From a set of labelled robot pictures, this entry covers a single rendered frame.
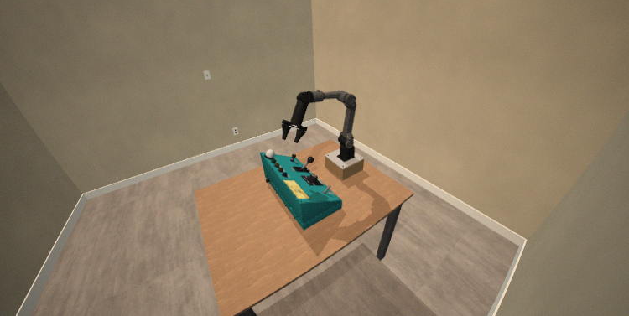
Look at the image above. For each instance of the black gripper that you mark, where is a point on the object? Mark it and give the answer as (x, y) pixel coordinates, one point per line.
(297, 121)

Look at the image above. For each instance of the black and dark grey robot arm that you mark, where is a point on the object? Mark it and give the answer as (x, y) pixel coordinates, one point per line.
(346, 138)

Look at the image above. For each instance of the teal control console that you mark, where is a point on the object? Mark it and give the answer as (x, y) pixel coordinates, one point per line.
(303, 194)

